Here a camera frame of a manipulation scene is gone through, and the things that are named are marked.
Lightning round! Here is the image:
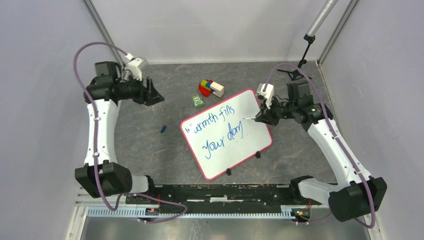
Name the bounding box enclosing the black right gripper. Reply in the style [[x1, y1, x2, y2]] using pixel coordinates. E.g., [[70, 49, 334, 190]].
[[255, 94, 298, 127]]

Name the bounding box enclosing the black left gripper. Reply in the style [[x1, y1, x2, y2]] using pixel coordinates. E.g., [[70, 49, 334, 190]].
[[118, 72, 165, 107]]

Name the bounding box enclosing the blue marker cap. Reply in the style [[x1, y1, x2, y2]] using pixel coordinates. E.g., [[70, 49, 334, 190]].
[[160, 125, 167, 134]]

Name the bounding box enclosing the white board with pink rim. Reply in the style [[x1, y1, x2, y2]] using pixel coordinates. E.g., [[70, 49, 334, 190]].
[[180, 88, 273, 181]]

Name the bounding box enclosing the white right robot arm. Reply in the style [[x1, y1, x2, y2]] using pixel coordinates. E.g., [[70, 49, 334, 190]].
[[254, 81, 388, 222]]

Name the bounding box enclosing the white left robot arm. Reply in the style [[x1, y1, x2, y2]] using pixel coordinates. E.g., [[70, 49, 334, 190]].
[[74, 58, 164, 204]]

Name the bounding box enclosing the green frog toy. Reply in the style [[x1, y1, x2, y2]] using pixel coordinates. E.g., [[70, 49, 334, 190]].
[[192, 94, 205, 109]]

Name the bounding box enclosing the colourful toy block stack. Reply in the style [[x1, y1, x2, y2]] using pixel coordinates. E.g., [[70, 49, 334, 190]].
[[198, 79, 225, 98]]

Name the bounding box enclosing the black tripod stand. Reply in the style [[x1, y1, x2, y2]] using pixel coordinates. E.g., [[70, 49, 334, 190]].
[[277, 0, 338, 81]]

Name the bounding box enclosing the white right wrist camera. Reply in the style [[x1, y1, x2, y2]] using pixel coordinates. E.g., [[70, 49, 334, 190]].
[[256, 83, 274, 109]]

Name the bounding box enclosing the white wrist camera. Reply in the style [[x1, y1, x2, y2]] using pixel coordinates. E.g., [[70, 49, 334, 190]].
[[124, 53, 149, 81], [256, 83, 274, 109]]

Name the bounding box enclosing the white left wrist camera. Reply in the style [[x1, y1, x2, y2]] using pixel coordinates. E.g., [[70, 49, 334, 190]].
[[124, 53, 149, 81]]

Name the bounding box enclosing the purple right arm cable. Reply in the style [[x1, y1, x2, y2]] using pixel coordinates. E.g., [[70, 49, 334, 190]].
[[261, 62, 377, 229]]

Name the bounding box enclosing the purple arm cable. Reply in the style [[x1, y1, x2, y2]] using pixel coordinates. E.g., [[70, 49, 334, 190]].
[[261, 62, 377, 229], [72, 41, 188, 225]]

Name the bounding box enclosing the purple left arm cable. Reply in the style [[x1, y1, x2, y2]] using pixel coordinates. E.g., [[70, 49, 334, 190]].
[[72, 41, 188, 225]]

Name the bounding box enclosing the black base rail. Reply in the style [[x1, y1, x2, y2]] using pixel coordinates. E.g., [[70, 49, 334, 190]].
[[146, 183, 319, 215]]

